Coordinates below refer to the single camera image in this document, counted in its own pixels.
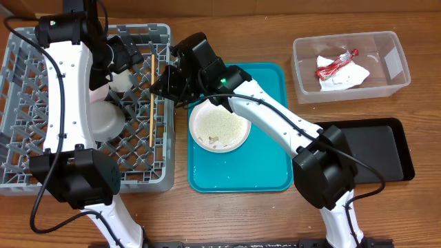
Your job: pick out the white cup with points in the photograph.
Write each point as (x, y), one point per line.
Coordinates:
(121, 82)

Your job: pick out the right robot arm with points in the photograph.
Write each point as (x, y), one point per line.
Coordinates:
(324, 169)

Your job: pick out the large white plate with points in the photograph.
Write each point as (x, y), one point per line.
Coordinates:
(217, 130)

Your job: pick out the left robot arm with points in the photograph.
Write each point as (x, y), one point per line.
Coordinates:
(81, 57)

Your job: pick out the small pink plate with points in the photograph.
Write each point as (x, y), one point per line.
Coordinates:
(99, 94)

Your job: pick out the wooden chopstick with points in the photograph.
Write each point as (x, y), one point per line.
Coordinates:
(151, 129)

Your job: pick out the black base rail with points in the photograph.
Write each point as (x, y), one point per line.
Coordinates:
(304, 243)

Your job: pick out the grey bowl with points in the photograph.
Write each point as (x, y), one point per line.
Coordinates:
(107, 120)

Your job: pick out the white napkin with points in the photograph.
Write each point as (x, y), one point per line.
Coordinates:
(348, 76)

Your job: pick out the red snack wrapper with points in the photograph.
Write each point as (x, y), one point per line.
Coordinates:
(326, 72)

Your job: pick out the grey plastic dish rack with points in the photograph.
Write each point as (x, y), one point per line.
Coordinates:
(24, 116)

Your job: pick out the teal plastic tray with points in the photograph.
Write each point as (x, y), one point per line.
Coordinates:
(258, 165)

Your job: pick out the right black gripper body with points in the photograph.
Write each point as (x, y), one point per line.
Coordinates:
(184, 85)

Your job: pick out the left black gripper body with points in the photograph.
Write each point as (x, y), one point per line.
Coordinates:
(122, 59)

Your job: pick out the clear plastic bin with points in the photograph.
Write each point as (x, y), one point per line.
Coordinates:
(380, 53)

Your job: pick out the black plastic tray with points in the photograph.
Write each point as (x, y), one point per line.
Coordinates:
(380, 143)

